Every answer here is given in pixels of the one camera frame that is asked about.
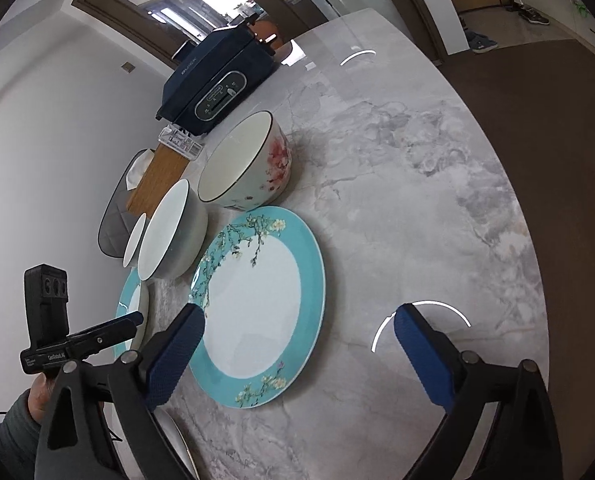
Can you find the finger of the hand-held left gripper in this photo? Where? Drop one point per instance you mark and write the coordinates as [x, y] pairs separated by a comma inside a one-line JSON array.
[[107, 334]]

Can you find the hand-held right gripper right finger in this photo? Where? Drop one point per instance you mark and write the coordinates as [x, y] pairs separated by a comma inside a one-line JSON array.
[[422, 360]]

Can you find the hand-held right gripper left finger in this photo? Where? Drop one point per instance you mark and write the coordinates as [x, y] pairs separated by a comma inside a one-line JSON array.
[[172, 355]]

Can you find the small teal rim plate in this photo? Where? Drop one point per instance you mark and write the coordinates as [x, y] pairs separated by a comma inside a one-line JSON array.
[[129, 295]]

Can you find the white gold rim plate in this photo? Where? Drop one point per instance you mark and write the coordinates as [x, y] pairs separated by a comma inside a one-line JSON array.
[[173, 440]]

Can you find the small white bowl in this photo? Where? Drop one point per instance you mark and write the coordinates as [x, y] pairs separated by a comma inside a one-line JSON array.
[[135, 242]]

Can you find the large teal floral plate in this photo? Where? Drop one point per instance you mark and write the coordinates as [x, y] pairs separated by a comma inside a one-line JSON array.
[[257, 300]]

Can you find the white grey bowl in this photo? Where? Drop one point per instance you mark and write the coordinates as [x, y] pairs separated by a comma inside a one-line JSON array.
[[167, 230]]

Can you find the large pink floral bowl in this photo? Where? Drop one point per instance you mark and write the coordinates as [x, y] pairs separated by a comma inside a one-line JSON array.
[[272, 170]]

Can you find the person's left forearm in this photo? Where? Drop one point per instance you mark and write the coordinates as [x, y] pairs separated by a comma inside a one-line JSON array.
[[4, 440]]

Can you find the person's left hand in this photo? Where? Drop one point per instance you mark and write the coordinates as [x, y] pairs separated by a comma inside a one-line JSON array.
[[39, 397]]

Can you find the grey padded chair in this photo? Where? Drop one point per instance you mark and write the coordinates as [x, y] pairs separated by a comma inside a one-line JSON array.
[[113, 227]]

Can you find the wooden tissue box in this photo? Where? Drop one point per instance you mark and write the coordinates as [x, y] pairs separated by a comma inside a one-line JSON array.
[[155, 180]]

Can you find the white tissue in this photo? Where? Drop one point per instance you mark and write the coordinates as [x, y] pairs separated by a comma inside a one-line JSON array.
[[137, 167]]

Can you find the white blue printed carton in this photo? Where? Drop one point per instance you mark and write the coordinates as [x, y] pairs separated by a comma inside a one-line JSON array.
[[182, 140]]

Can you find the navy electric grill appliance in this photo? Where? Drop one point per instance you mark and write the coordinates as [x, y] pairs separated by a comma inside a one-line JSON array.
[[217, 70]]

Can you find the blue sneaker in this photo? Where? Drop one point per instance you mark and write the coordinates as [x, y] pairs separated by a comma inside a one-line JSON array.
[[481, 42]]

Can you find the orange round object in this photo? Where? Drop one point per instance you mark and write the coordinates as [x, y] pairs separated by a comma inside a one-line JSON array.
[[265, 29]]

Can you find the dark sneaker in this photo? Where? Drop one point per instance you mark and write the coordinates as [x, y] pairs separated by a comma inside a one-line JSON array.
[[535, 14]]

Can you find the wall switch plate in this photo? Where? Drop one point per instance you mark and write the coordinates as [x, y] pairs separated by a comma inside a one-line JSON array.
[[128, 66]]

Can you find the brown door frame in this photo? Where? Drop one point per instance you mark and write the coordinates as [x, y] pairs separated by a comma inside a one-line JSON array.
[[89, 2]]

